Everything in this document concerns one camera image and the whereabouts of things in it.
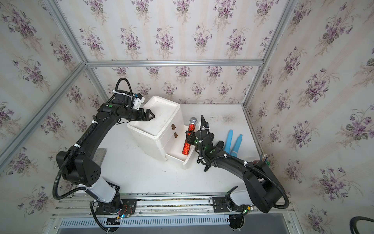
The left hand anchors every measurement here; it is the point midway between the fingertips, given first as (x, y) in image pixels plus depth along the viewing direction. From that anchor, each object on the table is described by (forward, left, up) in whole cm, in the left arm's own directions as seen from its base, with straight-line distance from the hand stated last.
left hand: (147, 116), depth 83 cm
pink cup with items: (-22, -64, -9) cm, 68 cm away
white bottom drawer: (-16, -16, -17) cm, 28 cm away
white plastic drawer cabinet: (-15, -3, +3) cm, 15 cm away
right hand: (-6, -25, -8) cm, 27 cm away
